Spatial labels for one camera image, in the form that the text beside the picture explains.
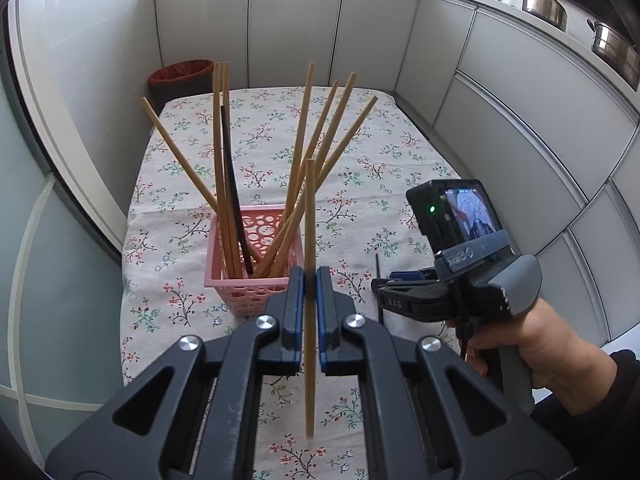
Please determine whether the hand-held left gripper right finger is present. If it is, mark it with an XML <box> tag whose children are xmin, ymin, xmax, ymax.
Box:
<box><xmin>316</xmin><ymin>266</ymin><xmax>572</xmax><ymax>480</ymax></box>

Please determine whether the steel kettle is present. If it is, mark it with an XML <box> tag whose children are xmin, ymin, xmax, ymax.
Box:
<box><xmin>522</xmin><ymin>0</ymin><xmax>568</xmax><ymax>31</ymax></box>

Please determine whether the pink plastic basket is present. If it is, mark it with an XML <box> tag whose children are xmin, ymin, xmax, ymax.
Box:
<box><xmin>204</xmin><ymin>205</ymin><xmax>306</xmax><ymax>317</ymax></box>

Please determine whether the black chopstick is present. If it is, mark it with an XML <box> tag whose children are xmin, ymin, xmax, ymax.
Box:
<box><xmin>220</xmin><ymin>105</ymin><xmax>255</xmax><ymax>276</ymax></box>

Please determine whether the steel pot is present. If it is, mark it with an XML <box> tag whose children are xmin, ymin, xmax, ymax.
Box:
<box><xmin>587</xmin><ymin>19</ymin><xmax>640</xmax><ymax>91</ymax></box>

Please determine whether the frosted glass door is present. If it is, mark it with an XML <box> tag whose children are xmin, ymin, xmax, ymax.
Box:
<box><xmin>0</xmin><ymin>0</ymin><xmax>161</xmax><ymax>461</ymax></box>

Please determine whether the person's right hand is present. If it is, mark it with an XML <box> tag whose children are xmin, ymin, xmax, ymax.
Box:
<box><xmin>446</xmin><ymin>304</ymin><xmax>617</xmax><ymax>416</ymax></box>

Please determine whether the white kitchen cabinet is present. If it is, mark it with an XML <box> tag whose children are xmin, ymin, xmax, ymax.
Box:
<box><xmin>152</xmin><ymin>0</ymin><xmax>640</xmax><ymax>346</ymax></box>

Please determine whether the bunch of wooden chopsticks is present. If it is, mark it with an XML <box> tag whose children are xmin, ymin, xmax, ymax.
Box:
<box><xmin>140</xmin><ymin>61</ymin><xmax>379</xmax><ymax>281</ymax></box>

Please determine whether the red waste basket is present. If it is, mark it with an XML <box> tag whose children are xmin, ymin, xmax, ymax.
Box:
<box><xmin>148</xmin><ymin>59</ymin><xmax>216</xmax><ymax>113</ymax></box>

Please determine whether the person's right forearm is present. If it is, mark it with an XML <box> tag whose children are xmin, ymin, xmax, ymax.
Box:
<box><xmin>530</xmin><ymin>350</ymin><xmax>640</xmax><ymax>466</ymax></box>

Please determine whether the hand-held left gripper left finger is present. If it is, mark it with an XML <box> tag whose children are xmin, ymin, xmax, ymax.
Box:
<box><xmin>44</xmin><ymin>265</ymin><xmax>305</xmax><ymax>480</ymax></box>

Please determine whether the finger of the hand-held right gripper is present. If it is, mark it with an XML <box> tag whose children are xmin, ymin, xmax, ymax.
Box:
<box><xmin>389</xmin><ymin>269</ymin><xmax>441</xmax><ymax>285</ymax></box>
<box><xmin>371</xmin><ymin>280</ymin><xmax>453</xmax><ymax>322</ymax></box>

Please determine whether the floral tablecloth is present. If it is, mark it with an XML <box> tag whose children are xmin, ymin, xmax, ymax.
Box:
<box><xmin>121</xmin><ymin>86</ymin><xmax>476</xmax><ymax>480</ymax></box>

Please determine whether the wooden chopstick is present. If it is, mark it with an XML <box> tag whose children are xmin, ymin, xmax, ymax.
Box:
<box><xmin>304</xmin><ymin>158</ymin><xmax>317</xmax><ymax>438</ymax></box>

